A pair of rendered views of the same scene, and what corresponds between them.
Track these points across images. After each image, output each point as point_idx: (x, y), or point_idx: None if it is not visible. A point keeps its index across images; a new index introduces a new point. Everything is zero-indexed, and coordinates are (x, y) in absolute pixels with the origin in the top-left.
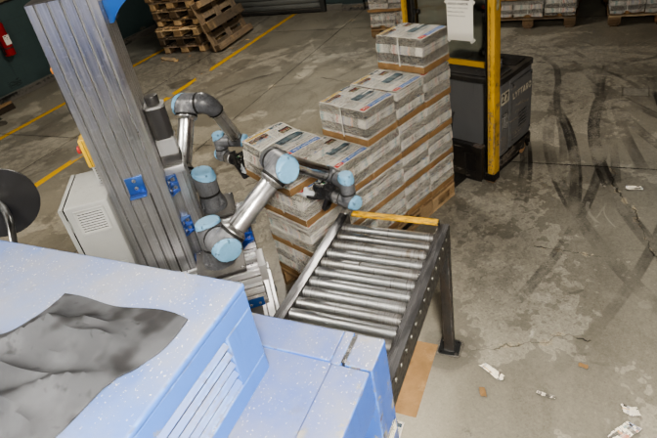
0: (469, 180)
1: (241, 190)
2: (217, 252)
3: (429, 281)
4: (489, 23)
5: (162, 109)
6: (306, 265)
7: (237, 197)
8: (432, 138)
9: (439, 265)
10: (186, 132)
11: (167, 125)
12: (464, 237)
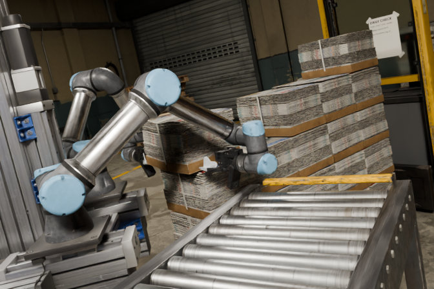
0: (418, 212)
1: (170, 229)
2: (43, 194)
3: (392, 240)
4: (418, 28)
5: (22, 29)
6: (185, 233)
7: (163, 235)
8: (369, 148)
9: (405, 231)
10: (79, 106)
11: (27, 51)
12: (425, 266)
